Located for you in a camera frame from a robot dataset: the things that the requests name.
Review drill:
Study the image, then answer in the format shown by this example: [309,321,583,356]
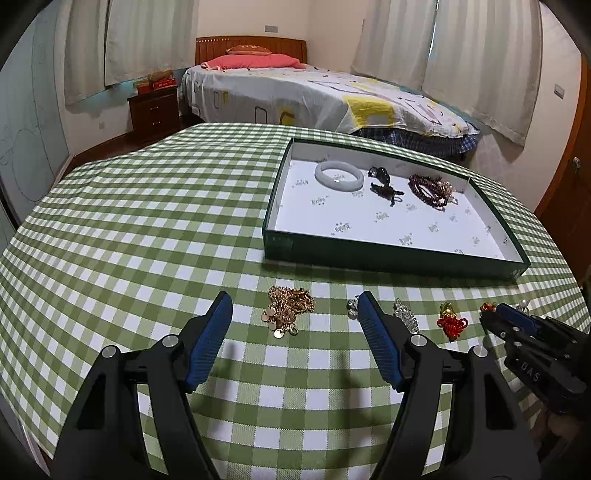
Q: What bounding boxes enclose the red knot charm gold bell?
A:
[437,302,468,342]

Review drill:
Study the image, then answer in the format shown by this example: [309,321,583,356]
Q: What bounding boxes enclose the crystal rhinestone hair clip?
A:
[393,298,420,335]

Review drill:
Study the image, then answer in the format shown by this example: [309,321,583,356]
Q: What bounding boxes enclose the rose gold rhinestone clip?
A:
[437,177,459,206]

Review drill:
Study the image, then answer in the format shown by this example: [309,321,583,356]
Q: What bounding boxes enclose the pearl silver brooch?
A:
[346,296,359,320]

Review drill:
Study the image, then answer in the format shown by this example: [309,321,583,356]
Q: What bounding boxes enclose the dark red bead bracelet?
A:
[407,173,452,213]

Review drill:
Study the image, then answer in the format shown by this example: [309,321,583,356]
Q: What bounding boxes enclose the dark green pendant black cord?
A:
[368,166,406,208]

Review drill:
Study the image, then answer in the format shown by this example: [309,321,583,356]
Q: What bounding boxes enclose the pale grey jade bangle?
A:
[315,160,365,193]

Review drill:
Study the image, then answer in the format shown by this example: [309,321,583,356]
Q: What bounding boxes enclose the gold coin chain necklace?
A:
[260,286,317,340]

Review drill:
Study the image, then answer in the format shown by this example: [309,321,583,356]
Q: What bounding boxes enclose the red knot charm with pearls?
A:
[480,299,530,315]

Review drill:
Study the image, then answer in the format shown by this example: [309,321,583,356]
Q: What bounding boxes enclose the brown wooden door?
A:
[535,59,590,284]

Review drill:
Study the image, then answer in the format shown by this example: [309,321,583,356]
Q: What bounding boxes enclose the green white checkered tablecloth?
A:
[1,124,590,479]

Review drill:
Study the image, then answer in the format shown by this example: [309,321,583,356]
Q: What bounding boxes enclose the dark green shallow box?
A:
[263,138,531,281]

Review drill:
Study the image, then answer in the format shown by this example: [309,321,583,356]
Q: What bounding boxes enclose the right white curtain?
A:
[352,0,542,145]

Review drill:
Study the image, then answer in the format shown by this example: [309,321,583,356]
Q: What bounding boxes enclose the white curtain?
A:
[64,0,198,105]
[352,0,542,145]

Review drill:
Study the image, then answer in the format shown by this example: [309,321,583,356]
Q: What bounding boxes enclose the grey sliding wardrobe door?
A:
[0,13,73,227]

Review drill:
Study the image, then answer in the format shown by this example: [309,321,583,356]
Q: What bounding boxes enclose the bed with patterned sheet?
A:
[179,66,480,159]

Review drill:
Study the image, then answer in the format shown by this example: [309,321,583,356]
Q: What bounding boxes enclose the dark wooden nightstand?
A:
[127,87,181,143]

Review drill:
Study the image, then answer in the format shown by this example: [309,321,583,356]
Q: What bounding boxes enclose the red boxes on nightstand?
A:
[133,69,176,95]

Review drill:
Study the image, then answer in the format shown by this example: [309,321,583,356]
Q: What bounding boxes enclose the orange patterned cushion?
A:
[225,44,273,56]

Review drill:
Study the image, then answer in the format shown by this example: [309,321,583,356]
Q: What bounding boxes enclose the pink pillow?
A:
[200,54,305,71]

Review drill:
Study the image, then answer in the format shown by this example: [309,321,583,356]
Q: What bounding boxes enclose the left white curtain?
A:
[64,0,198,105]

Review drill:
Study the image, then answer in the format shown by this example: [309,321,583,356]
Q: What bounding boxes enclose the wooden headboard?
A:
[194,35,308,65]

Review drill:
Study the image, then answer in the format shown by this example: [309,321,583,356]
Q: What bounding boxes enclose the white wall switch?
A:
[554,84,565,99]

